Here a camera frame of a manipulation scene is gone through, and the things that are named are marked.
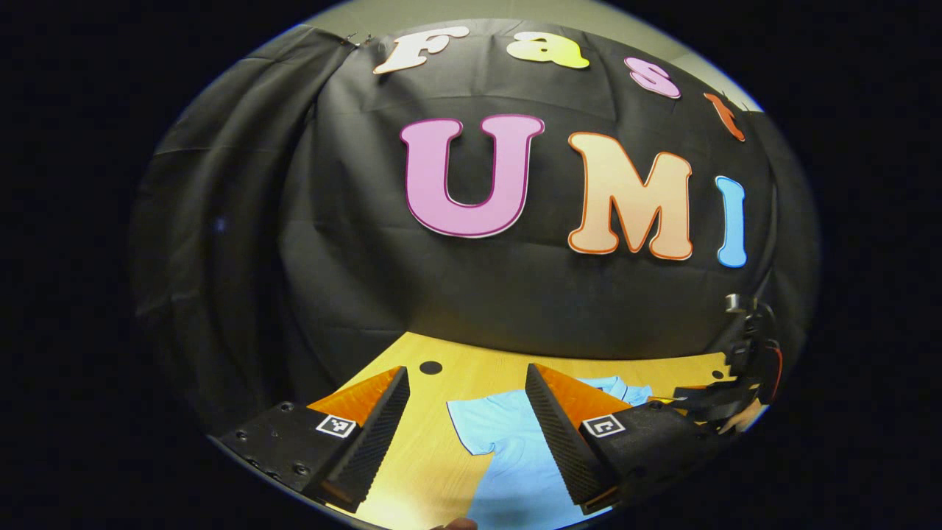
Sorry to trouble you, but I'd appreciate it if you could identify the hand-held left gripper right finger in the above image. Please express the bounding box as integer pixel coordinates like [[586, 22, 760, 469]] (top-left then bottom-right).
[[524, 362, 726, 516]]

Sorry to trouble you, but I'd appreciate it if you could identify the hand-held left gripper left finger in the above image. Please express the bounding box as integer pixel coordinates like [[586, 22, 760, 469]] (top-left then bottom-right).
[[217, 366, 411, 514]]

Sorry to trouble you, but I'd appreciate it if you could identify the light blue T-shirt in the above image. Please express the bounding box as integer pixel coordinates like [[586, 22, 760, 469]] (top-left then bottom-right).
[[447, 375, 654, 530]]

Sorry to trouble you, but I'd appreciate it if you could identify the black backdrop cloth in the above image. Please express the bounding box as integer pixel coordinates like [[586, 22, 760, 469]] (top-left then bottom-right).
[[129, 18, 821, 442]]

